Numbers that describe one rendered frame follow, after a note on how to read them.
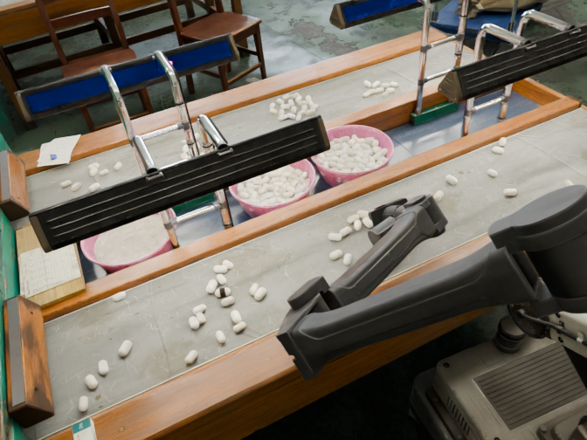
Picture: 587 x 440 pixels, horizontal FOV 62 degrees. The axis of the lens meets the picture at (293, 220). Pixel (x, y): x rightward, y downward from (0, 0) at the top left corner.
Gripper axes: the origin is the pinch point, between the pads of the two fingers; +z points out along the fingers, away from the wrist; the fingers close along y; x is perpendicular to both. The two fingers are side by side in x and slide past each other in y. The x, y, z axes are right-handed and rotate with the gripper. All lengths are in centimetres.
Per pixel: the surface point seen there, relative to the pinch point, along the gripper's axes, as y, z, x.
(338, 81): -36, 69, -44
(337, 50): -130, 248, -92
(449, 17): -200, 200, -81
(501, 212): -35.0, -1.5, 11.8
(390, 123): -39, 47, -21
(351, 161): -13.0, 31.6, -14.1
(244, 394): 47, -15, 20
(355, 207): -2.6, 16.3, -2.2
